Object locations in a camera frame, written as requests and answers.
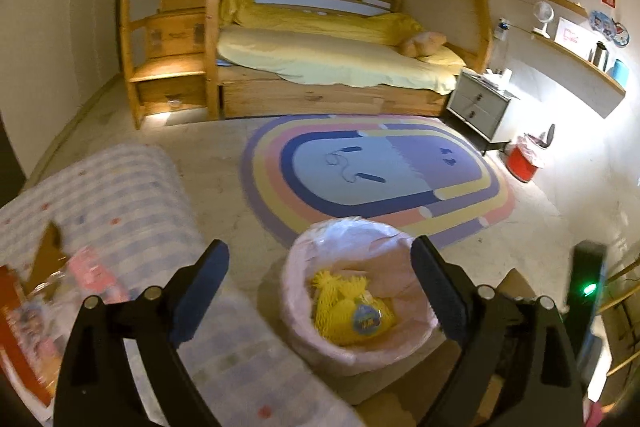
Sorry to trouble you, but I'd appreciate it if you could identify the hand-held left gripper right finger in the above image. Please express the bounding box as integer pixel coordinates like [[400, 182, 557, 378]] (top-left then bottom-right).
[[410, 235, 585, 427]]

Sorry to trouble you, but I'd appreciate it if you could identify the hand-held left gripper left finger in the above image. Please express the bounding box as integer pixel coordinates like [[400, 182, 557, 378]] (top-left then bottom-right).
[[52, 241, 231, 427]]

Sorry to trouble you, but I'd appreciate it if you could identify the yellow foam net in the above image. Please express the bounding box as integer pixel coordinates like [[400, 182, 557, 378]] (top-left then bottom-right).
[[314, 294, 397, 348], [311, 269, 372, 305]]

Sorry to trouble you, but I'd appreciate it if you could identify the pink packet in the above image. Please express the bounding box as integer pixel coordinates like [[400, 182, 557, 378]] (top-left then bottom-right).
[[65, 247, 132, 303]]

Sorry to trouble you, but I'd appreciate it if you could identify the waste bin with pink liner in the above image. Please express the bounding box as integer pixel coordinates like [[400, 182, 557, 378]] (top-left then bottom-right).
[[280, 217, 443, 378]]

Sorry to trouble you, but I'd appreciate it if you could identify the brown cardboard piece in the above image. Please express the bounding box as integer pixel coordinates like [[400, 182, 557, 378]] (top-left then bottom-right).
[[22, 221, 68, 295]]

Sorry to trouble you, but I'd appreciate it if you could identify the orange cardboard box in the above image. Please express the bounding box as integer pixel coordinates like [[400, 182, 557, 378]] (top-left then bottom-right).
[[0, 264, 56, 408]]

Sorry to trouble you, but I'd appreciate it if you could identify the checked dotted tablecloth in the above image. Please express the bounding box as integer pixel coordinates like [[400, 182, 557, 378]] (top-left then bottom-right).
[[0, 143, 368, 427]]

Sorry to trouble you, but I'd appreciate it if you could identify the rainbow oval rug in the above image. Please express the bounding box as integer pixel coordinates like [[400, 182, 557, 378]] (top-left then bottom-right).
[[241, 113, 517, 249]]

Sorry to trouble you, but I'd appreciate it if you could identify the red bin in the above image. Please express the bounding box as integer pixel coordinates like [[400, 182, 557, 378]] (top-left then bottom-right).
[[505, 133, 547, 184]]

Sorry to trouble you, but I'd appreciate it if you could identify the grey nightstand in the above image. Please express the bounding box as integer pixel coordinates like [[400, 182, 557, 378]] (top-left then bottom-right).
[[445, 69, 521, 155]]

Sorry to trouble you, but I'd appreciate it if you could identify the blue cup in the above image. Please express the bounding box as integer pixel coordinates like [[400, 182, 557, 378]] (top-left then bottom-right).
[[611, 59, 630, 88]]

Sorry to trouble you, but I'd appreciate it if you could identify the steel thermos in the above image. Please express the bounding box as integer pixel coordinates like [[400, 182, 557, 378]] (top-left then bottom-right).
[[589, 41, 610, 72]]

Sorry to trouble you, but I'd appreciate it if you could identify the wooden bunk bed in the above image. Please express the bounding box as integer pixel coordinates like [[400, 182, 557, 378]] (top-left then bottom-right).
[[117, 0, 497, 130]]

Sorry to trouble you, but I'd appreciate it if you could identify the pink and white picture board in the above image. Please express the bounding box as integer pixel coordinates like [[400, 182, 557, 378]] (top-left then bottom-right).
[[554, 17, 598, 58]]

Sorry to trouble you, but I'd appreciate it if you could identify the large round decor plate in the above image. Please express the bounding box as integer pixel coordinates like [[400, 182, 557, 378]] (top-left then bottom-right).
[[589, 9, 617, 38]]

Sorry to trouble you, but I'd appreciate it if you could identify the plush toy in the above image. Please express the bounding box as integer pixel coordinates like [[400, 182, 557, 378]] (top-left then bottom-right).
[[398, 32, 447, 58]]

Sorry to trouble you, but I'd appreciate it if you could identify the pale yellow bed sheet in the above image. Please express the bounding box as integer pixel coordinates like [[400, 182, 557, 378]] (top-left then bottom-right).
[[216, 27, 468, 95]]

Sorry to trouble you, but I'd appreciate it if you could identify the white desk fan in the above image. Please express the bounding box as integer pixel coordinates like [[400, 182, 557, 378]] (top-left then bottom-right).
[[531, 1, 555, 38]]

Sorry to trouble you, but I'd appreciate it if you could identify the wooden stair drawer unit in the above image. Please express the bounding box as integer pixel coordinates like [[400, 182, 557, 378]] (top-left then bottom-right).
[[117, 0, 223, 130]]

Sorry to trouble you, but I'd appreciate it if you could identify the white wardrobe with round holes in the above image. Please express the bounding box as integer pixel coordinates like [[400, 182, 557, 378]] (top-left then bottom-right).
[[0, 0, 131, 178]]

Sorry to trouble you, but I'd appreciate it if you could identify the yellow quilt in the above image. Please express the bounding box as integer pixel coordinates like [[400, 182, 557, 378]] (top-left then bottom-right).
[[220, 0, 426, 48]]

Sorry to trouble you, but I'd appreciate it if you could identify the long wooden wall shelf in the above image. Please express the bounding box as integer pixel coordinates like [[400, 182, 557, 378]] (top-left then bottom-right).
[[530, 29, 628, 96]]

